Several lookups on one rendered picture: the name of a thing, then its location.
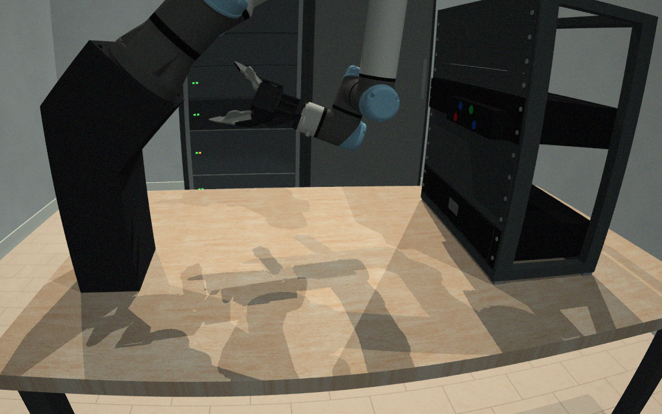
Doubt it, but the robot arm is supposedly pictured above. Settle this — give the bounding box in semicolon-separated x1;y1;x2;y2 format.
110;0;407;151

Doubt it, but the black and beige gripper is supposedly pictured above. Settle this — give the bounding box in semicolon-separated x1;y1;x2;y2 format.
209;62;307;129

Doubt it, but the black server rack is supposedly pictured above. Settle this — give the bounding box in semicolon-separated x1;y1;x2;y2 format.
421;0;657;285

